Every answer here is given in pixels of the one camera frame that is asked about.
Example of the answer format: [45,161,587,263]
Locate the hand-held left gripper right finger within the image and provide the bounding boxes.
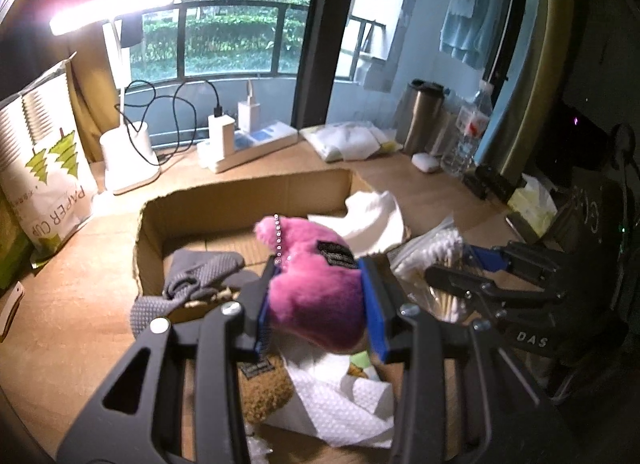
[359,255,587,464]

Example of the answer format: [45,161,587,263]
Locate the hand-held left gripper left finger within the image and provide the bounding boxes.
[55,256,281,464]

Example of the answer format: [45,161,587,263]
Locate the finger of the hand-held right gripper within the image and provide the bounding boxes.
[424,264,508,317]
[462,240,568,290]

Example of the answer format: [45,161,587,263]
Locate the pink plush toy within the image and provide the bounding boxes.
[254,214,369,356]

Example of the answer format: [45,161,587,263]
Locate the cardboard box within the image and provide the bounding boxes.
[131,168,463,464]

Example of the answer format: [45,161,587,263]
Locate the bag of cotton swabs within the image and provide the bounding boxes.
[387,223,476,326]

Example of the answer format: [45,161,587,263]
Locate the yellow tissue pack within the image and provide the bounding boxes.
[506,175,559,241]

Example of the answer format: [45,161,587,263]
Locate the grey knitted sock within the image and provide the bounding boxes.
[162,250,261,302]
[130,294,174,336]

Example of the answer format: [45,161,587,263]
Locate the black small box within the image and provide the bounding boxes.
[471,164,517,201]

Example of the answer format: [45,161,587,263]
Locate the brown plush toy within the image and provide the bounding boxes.
[237,354,295,425]

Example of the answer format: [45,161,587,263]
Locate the white folded tissue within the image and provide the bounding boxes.
[306,190,406,256]

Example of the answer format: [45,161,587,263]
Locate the white paper towel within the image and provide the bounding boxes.
[264,343,397,449]

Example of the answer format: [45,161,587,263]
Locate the white earbuds case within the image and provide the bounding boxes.
[411,152,441,174]

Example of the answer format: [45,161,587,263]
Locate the clear water bottle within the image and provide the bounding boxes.
[442,81,494,176]

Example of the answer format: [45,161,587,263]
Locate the steel tumbler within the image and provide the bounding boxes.
[401,78,446,156]

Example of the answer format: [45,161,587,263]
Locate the white plastic bag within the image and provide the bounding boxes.
[299,120,402,163]

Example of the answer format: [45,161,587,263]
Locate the white power strip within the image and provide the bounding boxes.
[197,121,300,174]

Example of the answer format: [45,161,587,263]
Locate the white desk lamp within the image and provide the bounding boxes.
[47,0,180,196]

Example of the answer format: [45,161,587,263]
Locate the hanging blue towels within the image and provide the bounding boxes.
[438,0,502,71]

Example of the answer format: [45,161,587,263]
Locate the paper cup bag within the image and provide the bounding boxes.
[0,59,99,271]

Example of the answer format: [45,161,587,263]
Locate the balcony railing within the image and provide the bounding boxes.
[129,0,312,84]

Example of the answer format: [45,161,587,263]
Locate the white charger with black cable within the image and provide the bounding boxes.
[207,105,236,159]

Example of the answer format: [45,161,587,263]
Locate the black cable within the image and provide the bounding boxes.
[119,78,222,166]

